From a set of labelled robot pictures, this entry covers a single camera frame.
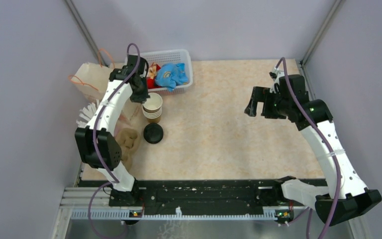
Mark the white plastic basket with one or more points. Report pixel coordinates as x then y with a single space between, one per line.
171 56

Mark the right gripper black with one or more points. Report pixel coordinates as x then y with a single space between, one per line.
262 94

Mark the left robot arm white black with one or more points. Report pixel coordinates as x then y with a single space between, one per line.
95 140

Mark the white wrapped straws bundle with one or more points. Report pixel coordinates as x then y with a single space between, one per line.
87 113

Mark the stack of paper cups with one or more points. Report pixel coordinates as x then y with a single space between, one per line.
152 108

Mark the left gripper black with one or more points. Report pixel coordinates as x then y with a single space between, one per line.
141 98

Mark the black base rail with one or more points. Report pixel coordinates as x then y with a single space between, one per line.
201 197

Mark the blue cloth toy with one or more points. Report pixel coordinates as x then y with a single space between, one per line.
171 75

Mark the brown pulp cup carrier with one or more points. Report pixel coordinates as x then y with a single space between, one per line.
129 140

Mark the beige paper bag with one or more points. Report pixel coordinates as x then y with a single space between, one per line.
92 79

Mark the red cloth toy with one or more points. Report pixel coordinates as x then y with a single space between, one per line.
151 76

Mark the black lid stack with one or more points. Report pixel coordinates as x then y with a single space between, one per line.
153 133

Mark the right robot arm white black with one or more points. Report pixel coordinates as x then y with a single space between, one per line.
345 195

